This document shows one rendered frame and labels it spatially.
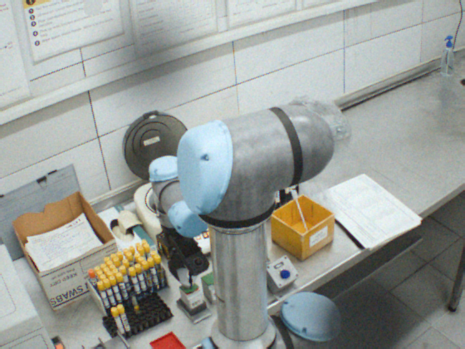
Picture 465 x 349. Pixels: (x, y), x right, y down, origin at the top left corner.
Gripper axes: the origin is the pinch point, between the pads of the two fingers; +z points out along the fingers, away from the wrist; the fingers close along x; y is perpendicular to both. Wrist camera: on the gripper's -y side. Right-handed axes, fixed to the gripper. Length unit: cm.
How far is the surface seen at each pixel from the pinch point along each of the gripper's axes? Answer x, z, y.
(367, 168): -81, 10, 17
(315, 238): -38.3, 3.8, -2.8
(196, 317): 1.5, 8.4, -3.1
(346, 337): -76, 97, 15
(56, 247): 23.2, 3.6, 40.9
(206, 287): -4.9, 5.1, 1.4
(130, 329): 17.8, 7.4, 2.4
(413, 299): -116, 97, 10
